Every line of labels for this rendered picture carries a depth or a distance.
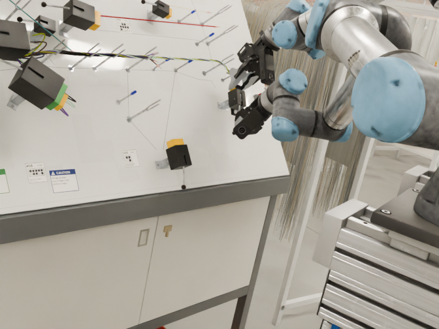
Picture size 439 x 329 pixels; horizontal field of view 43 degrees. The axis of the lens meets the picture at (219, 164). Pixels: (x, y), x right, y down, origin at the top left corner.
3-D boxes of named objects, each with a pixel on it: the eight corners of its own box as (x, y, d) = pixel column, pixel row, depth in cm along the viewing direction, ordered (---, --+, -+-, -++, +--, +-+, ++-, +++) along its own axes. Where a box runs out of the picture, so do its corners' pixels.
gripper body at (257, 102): (268, 117, 176) (288, 101, 166) (253, 133, 172) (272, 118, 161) (252, 100, 176) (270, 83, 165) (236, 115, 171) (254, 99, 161)
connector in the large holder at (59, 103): (53, 89, 130) (62, 81, 128) (63, 95, 132) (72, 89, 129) (44, 107, 127) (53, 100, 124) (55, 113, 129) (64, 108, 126)
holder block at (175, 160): (162, 196, 157) (185, 187, 150) (153, 155, 159) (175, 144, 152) (175, 194, 160) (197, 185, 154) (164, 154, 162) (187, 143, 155)
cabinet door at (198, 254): (250, 286, 214) (273, 191, 203) (140, 325, 174) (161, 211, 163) (245, 282, 215) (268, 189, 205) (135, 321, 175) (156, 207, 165)
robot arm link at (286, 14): (308, 10, 163) (291, -9, 165) (283, 38, 168) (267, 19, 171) (319, 15, 169) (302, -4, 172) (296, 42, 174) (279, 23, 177)
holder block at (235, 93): (228, 107, 181) (237, 103, 178) (227, 92, 183) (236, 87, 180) (238, 110, 184) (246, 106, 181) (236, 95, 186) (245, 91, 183)
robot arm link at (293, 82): (284, 89, 147) (285, 61, 150) (264, 106, 156) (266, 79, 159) (309, 96, 149) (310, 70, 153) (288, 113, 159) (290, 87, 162)
